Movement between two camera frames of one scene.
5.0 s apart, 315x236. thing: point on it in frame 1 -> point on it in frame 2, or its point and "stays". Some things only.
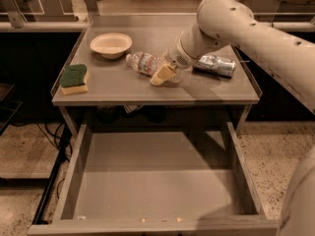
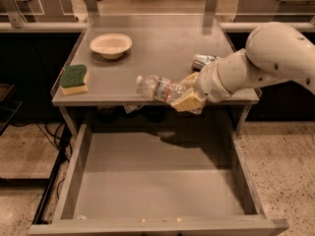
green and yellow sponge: (74, 79) stays
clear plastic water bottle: (150, 65) -> (158, 88)
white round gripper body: (176, 58) -> (210, 82)
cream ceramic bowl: (111, 45) stays
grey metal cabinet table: (122, 60) stays
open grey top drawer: (163, 183) stays
